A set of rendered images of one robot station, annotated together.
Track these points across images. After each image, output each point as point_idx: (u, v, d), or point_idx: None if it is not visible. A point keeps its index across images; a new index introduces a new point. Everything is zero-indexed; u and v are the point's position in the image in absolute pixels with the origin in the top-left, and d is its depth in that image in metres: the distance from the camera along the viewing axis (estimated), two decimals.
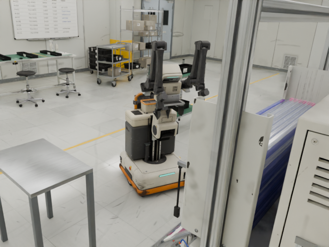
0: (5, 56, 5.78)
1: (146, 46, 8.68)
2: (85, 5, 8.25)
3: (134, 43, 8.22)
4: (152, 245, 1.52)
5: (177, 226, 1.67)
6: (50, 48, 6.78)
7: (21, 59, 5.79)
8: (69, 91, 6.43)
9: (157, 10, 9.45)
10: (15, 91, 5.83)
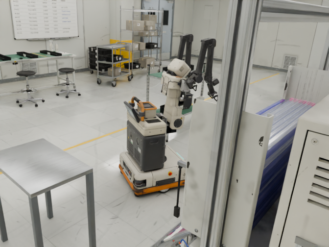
0: (5, 56, 5.78)
1: (146, 46, 8.68)
2: (85, 5, 8.25)
3: (134, 43, 8.22)
4: (152, 245, 1.52)
5: (177, 226, 1.67)
6: (50, 48, 6.78)
7: (21, 59, 5.79)
8: (69, 91, 6.43)
9: (157, 10, 9.45)
10: (15, 91, 5.83)
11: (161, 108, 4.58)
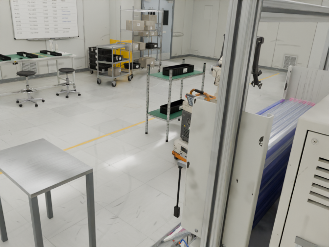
0: (5, 56, 5.78)
1: (146, 46, 8.68)
2: (85, 5, 8.25)
3: (134, 43, 8.22)
4: (152, 245, 1.52)
5: (177, 226, 1.67)
6: (50, 48, 6.78)
7: (21, 59, 5.79)
8: (69, 91, 6.43)
9: (157, 10, 9.45)
10: (15, 91, 5.83)
11: (161, 108, 4.58)
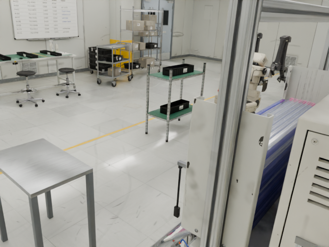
0: (5, 56, 5.78)
1: (146, 46, 8.68)
2: (85, 5, 8.25)
3: (134, 43, 8.22)
4: (152, 245, 1.52)
5: (177, 226, 1.67)
6: (50, 48, 6.78)
7: (21, 59, 5.79)
8: (69, 91, 6.43)
9: (157, 10, 9.45)
10: (15, 91, 5.83)
11: (161, 108, 4.58)
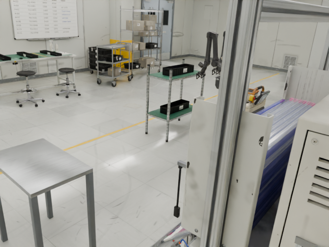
0: (5, 56, 5.78)
1: (146, 46, 8.68)
2: (85, 5, 8.25)
3: (134, 43, 8.22)
4: (152, 245, 1.52)
5: (177, 226, 1.67)
6: (50, 48, 6.78)
7: (21, 59, 5.79)
8: (69, 91, 6.43)
9: (157, 10, 9.45)
10: (15, 91, 5.83)
11: (161, 108, 4.58)
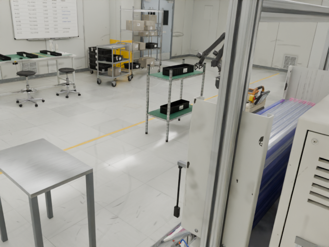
0: (5, 56, 5.78)
1: (146, 46, 8.68)
2: (85, 5, 8.25)
3: (134, 43, 8.22)
4: (152, 245, 1.52)
5: (177, 226, 1.67)
6: (50, 48, 6.78)
7: (21, 59, 5.79)
8: (69, 91, 6.43)
9: (157, 10, 9.45)
10: (15, 91, 5.83)
11: (161, 108, 4.58)
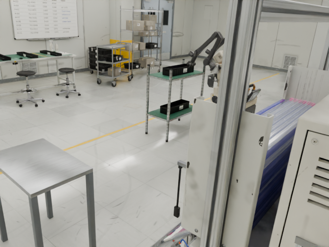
0: (5, 56, 5.78)
1: (146, 46, 8.68)
2: (85, 5, 8.25)
3: (134, 43, 8.22)
4: (152, 245, 1.52)
5: (177, 226, 1.67)
6: (50, 48, 6.78)
7: (21, 59, 5.79)
8: (69, 91, 6.43)
9: (157, 10, 9.45)
10: (15, 91, 5.83)
11: (161, 108, 4.58)
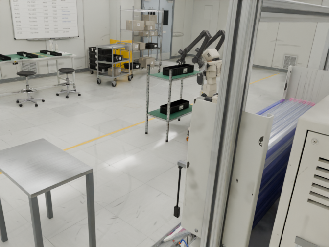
0: (5, 56, 5.78)
1: (146, 46, 8.68)
2: (85, 5, 8.25)
3: (134, 43, 8.22)
4: (152, 245, 1.52)
5: (177, 226, 1.67)
6: (50, 48, 6.78)
7: (21, 59, 5.79)
8: (69, 91, 6.43)
9: (157, 10, 9.45)
10: (15, 91, 5.83)
11: (161, 108, 4.58)
